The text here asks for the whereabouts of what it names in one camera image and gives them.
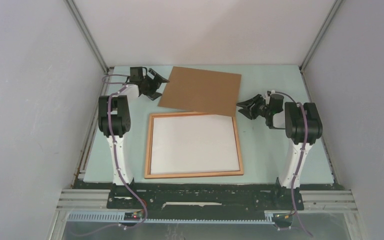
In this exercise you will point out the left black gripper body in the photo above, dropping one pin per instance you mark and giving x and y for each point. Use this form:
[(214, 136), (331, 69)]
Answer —
[(150, 86)]

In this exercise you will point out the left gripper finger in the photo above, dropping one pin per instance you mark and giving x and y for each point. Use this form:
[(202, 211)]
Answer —
[(155, 79), (153, 95)]

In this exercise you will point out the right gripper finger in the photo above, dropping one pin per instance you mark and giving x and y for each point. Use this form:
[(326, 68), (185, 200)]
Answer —
[(248, 104), (251, 114)]

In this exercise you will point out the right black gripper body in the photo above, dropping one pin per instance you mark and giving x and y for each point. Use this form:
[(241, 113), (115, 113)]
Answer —
[(266, 110)]

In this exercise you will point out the wooden picture frame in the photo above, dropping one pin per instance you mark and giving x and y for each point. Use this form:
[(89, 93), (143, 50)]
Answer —
[(195, 175)]

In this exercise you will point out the brown cardboard backing board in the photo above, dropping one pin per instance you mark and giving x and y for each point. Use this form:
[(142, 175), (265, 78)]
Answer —
[(203, 91)]

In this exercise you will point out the sunset photo print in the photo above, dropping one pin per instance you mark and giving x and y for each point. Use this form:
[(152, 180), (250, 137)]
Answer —
[(195, 144)]

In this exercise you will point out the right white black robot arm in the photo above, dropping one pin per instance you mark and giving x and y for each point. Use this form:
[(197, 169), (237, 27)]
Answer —
[(302, 125)]

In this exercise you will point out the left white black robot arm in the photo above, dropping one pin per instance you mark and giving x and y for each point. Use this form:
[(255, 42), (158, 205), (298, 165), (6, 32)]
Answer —
[(114, 119)]

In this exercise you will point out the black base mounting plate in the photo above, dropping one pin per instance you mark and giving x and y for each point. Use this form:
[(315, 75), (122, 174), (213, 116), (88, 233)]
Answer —
[(212, 198)]

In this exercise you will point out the right aluminium corner post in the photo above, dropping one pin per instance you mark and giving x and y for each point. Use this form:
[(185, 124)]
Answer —
[(321, 34)]

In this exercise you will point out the aluminium corner post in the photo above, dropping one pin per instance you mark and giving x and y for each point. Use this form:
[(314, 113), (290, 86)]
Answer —
[(321, 34), (86, 33)]

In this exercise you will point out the left aluminium corner post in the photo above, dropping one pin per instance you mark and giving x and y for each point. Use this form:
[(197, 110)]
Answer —
[(86, 33)]

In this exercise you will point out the aluminium rail with cable duct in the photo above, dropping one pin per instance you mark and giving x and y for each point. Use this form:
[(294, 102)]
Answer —
[(90, 205)]

